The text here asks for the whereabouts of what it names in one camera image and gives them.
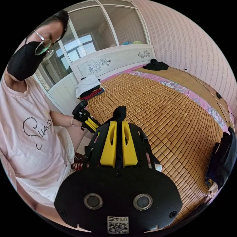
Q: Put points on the person's left forearm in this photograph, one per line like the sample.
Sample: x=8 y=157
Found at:
x=62 y=119

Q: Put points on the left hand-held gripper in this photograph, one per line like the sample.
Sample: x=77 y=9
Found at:
x=82 y=114

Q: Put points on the heap of dark clothes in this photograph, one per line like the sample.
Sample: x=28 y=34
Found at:
x=220 y=159

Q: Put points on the person's left hand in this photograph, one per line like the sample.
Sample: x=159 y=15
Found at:
x=77 y=123

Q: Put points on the person's body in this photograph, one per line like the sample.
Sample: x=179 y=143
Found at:
x=31 y=120

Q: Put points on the person's right forearm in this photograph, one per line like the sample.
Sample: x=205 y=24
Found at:
x=44 y=209

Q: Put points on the black short sleeve shirt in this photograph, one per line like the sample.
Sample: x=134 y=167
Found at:
x=120 y=114

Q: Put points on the window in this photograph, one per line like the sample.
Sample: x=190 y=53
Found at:
x=92 y=33

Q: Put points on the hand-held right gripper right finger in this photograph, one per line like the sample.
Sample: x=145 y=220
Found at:
x=129 y=148

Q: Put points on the bed with woven mat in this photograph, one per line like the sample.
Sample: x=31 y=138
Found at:
x=157 y=120

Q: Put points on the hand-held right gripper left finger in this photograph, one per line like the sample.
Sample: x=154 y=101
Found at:
x=108 y=148

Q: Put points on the red striped cloth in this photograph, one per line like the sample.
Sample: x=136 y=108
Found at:
x=78 y=163

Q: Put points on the white cupboard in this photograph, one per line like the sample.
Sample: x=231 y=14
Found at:
x=62 y=94

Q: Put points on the black garment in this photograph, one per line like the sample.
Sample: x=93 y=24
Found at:
x=156 y=65

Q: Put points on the pile of clothes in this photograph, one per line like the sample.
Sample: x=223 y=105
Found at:
x=88 y=87

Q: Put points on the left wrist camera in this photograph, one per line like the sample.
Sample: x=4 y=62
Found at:
x=81 y=105

